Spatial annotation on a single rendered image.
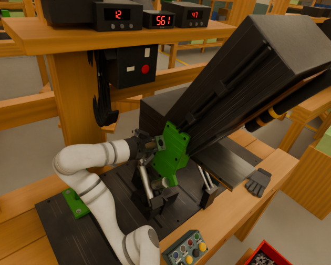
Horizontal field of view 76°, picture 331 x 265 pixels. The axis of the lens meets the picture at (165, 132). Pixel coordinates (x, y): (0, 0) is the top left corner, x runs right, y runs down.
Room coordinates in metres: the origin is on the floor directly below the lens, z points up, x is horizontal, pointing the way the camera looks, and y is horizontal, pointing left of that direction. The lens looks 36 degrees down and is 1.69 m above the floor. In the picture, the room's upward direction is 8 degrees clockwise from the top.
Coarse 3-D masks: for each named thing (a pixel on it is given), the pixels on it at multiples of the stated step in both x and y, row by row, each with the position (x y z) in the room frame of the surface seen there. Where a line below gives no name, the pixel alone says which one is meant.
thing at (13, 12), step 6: (0, 0) 5.85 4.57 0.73; (6, 0) 6.14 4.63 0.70; (12, 0) 6.00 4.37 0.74; (18, 0) 6.10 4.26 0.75; (0, 6) 5.73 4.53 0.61; (6, 6) 5.82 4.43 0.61; (12, 6) 5.90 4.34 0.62; (18, 6) 5.99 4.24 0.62; (12, 12) 5.95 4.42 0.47; (18, 12) 6.05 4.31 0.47; (0, 18) 5.99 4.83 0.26; (0, 24) 5.65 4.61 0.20
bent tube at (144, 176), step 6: (156, 138) 0.60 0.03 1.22; (162, 138) 0.62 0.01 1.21; (150, 144) 0.61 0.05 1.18; (156, 144) 0.59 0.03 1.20; (162, 144) 0.61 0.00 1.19; (144, 156) 0.63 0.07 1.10; (138, 162) 0.61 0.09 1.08; (144, 168) 0.60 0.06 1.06; (144, 174) 0.58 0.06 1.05; (144, 180) 0.56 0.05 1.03; (144, 186) 0.55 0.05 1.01; (150, 192) 0.53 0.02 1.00; (150, 198) 0.52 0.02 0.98
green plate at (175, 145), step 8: (168, 120) 0.65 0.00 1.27; (168, 128) 0.63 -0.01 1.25; (168, 136) 0.62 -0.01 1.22; (176, 136) 0.60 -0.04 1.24; (184, 136) 0.58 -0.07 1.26; (168, 144) 0.60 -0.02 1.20; (176, 144) 0.59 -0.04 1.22; (184, 144) 0.57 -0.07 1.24; (160, 152) 0.61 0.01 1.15; (168, 152) 0.59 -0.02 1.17; (176, 152) 0.57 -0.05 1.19; (184, 152) 0.59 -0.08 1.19; (160, 160) 0.60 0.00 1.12; (168, 160) 0.58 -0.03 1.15; (176, 160) 0.56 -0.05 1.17; (184, 160) 0.59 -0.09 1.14; (160, 168) 0.58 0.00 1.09; (168, 168) 0.56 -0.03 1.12; (176, 168) 0.55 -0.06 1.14
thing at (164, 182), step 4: (152, 180) 0.56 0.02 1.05; (156, 180) 0.54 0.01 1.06; (160, 180) 0.53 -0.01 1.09; (164, 180) 0.52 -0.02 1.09; (168, 180) 0.53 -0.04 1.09; (152, 184) 0.53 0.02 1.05; (156, 184) 0.52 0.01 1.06; (160, 184) 0.51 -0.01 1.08; (164, 184) 0.51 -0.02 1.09; (168, 184) 0.52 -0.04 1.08; (152, 188) 0.52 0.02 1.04; (156, 188) 0.52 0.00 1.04
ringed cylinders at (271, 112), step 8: (328, 72) 0.55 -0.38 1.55; (312, 80) 0.57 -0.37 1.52; (320, 80) 0.55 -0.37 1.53; (328, 80) 0.54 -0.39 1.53; (304, 88) 0.57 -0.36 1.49; (312, 88) 0.55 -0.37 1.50; (320, 88) 0.55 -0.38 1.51; (288, 96) 0.59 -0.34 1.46; (296, 96) 0.57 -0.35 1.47; (304, 96) 0.56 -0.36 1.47; (280, 104) 0.59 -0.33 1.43; (288, 104) 0.58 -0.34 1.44; (296, 104) 0.57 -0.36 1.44; (264, 112) 0.62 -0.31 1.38; (272, 112) 0.60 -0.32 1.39; (280, 112) 0.59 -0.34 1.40; (256, 120) 0.62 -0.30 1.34; (264, 120) 0.61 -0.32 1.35; (272, 120) 0.65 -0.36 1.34; (248, 128) 0.63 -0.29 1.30; (256, 128) 0.62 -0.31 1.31
